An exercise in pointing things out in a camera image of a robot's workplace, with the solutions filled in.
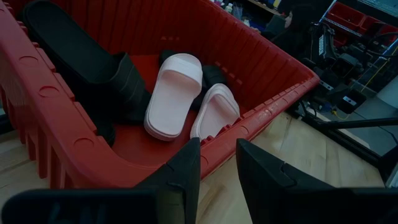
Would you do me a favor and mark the black metal frame bar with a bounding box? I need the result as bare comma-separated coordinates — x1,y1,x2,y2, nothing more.
313,117,398,131

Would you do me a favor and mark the thin yellow cable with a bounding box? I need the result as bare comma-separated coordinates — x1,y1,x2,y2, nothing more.
360,46,398,94

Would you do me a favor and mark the person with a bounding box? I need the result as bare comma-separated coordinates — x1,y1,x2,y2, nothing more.
261,2,315,60

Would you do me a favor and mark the dark grey rubber slide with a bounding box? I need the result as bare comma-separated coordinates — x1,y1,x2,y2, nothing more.
21,0,153,147
159,49,228,111

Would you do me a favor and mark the small red shelf bin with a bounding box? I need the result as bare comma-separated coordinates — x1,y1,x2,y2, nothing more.
357,15,398,35
325,1,366,30

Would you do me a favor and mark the large red plastic bin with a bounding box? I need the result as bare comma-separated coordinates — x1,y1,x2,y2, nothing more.
0,0,321,190

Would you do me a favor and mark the black device with white label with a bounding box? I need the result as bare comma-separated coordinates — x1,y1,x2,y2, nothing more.
310,23,336,66

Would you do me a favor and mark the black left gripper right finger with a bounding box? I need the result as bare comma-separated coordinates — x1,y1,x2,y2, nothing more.
236,138,398,224

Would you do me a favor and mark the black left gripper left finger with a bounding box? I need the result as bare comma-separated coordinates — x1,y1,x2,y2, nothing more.
0,138,201,224

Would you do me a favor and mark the black box with white sticker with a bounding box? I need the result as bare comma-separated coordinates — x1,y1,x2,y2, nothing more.
337,90,368,114

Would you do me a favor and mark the pale pink rubber slide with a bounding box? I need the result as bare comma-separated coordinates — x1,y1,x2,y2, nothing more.
189,83,241,141
143,52,203,142

